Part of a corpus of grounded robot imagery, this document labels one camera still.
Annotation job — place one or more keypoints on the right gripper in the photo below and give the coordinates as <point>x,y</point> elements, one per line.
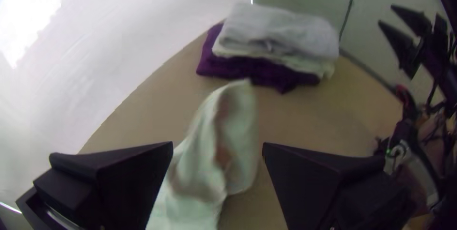
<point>437,51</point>

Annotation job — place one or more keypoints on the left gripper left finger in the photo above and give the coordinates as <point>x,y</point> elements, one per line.
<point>118,180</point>

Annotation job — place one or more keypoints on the white printed t-shirt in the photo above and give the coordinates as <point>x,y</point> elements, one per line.
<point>214,144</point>

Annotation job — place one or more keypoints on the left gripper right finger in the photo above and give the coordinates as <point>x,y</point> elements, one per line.
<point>321,187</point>

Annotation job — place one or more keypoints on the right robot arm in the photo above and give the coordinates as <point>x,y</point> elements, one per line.
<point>448,94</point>

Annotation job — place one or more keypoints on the pile of folded clothes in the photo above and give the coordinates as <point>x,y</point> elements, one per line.
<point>271,33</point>

